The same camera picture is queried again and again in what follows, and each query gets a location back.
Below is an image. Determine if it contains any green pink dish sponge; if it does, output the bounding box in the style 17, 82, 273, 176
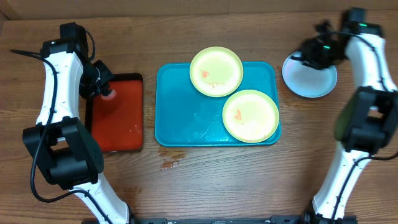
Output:
101, 90, 117, 101

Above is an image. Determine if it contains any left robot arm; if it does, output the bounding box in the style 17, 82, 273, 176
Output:
21, 22, 134, 223

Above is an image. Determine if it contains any light blue plastic plate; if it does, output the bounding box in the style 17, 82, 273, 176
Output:
282, 51, 338, 98

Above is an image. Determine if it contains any red black lacquer tray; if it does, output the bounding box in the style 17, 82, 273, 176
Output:
85, 73, 144, 153

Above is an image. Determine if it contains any teal plastic serving tray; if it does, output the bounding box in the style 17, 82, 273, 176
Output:
154, 62, 282, 147

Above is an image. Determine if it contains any yellow plate at front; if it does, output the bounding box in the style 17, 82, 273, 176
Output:
222, 90, 280, 144

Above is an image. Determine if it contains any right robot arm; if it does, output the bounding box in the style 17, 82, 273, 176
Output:
295, 7, 397, 223

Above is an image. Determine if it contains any yellow-green plate at back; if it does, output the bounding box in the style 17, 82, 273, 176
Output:
190, 47, 244, 98

